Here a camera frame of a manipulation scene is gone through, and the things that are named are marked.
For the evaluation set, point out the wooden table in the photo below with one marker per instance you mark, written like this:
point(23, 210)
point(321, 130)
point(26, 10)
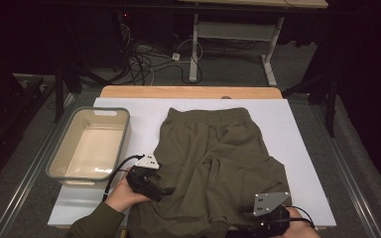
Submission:
point(178, 92)

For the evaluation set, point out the black metal stand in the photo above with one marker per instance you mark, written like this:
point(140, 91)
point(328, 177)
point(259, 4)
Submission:
point(331, 109)
point(59, 92)

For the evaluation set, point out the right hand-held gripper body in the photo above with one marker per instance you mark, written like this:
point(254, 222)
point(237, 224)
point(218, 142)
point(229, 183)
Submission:
point(274, 224)

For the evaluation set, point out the metal floor rail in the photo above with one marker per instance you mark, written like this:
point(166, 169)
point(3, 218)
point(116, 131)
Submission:
point(29, 172)
point(354, 191)

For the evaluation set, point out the white table board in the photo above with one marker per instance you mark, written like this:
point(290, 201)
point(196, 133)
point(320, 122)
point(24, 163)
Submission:
point(152, 109)

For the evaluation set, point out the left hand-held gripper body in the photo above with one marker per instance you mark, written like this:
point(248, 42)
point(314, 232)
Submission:
point(144, 185)

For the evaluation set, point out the person's left hand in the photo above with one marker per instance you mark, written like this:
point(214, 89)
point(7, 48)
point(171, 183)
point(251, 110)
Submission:
point(124, 196)

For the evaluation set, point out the white frame desk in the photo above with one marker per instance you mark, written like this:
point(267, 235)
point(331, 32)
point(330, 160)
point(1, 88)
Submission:
point(234, 31)

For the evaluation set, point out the beige plastic basket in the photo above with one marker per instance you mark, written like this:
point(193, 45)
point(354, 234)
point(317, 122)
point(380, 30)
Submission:
point(92, 148)

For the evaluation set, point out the white power adapter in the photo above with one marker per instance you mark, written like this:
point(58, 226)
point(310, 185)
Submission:
point(176, 56)

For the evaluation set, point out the person's right hand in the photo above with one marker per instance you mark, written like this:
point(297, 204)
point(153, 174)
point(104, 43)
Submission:
point(302, 229)

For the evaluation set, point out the olive green pants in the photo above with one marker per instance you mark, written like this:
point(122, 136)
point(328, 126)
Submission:
point(211, 148)

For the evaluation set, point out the grey table grommet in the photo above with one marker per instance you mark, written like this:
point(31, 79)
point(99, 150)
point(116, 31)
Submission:
point(226, 97)

